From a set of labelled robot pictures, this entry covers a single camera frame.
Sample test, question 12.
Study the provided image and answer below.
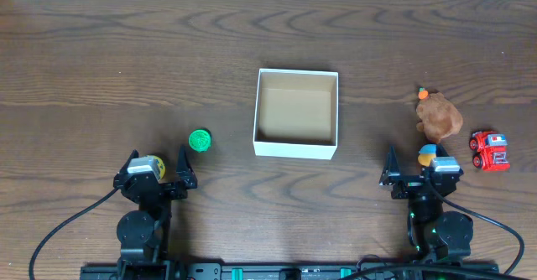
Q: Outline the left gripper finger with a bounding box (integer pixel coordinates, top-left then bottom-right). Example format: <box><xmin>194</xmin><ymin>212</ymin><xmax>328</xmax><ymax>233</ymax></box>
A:
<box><xmin>176</xmin><ymin>145</ymin><xmax>196</xmax><ymax>184</ymax></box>
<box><xmin>118</xmin><ymin>150</ymin><xmax>139</xmax><ymax>175</ymax></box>

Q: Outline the duck toy with blue hat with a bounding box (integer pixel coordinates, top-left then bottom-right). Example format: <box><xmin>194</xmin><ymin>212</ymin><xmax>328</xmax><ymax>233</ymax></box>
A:
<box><xmin>418</xmin><ymin>143</ymin><xmax>437</xmax><ymax>167</ymax></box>

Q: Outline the yellow ball with blue marks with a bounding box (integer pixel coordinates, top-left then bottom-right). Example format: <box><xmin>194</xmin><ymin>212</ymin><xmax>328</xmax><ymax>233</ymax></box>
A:
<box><xmin>152</xmin><ymin>155</ymin><xmax>166</xmax><ymax>181</ymax></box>

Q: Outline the brown plush toy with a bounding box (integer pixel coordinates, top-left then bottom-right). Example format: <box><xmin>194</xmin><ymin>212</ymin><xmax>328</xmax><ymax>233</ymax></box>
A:
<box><xmin>415</xmin><ymin>87</ymin><xmax>463</xmax><ymax>144</ymax></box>

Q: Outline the green round toy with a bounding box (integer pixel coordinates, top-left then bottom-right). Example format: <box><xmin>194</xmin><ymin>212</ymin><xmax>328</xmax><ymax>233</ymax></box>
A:
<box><xmin>188</xmin><ymin>129</ymin><xmax>211</xmax><ymax>153</ymax></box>

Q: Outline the red toy truck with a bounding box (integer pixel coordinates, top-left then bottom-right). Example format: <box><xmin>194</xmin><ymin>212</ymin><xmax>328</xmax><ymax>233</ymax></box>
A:
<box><xmin>469</xmin><ymin>131</ymin><xmax>510</xmax><ymax>172</ymax></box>

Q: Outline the white cardboard box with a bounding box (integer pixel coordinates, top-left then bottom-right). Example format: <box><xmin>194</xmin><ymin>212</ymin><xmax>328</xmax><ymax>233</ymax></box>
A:
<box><xmin>253</xmin><ymin>68</ymin><xmax>339</xmax><ymax>160</ymax></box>

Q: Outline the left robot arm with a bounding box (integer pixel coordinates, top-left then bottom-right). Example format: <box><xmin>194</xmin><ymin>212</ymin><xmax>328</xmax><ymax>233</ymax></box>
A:
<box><xmin>113</xmin><ymin>145</ymin><xmax>197</xmax><ymax>279</ymax></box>

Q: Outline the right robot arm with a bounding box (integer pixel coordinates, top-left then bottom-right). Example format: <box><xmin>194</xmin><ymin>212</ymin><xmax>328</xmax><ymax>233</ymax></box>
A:
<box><xmin>379</xmin><ymin>145</ymin><xmax>473</xmax><ymax>262</ymax></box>

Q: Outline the right black cable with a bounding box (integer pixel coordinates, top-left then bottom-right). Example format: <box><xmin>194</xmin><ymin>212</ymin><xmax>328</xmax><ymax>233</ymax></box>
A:
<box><xmin>427</xmin><ymin>181</ymin><xmax>526</xmax><ymax>276</ymax></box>

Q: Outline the black cable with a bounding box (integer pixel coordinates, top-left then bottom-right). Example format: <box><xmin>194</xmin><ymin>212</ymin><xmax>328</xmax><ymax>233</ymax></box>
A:
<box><xmin>28</xmin><ymin>187</ymin><xmax>121</xmax><ymax>280</ymax></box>
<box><xmin>427</xmin><ymin>181</ymin><xmax>526</xmax><ymax>276</ymax></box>

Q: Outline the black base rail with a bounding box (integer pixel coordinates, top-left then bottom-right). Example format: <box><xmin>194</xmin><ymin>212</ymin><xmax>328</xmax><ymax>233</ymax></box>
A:
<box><xmin>79</xmin><ymin>261</ymin><xmax>500</xmax><ymax>280</ymax></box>

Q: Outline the left black cable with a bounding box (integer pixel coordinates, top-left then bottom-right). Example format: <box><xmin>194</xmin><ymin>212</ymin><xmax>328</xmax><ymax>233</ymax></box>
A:
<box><xmin>28</xmin><ymin>187</ymin><xmax>121</xmax><ymax>280</ymax></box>

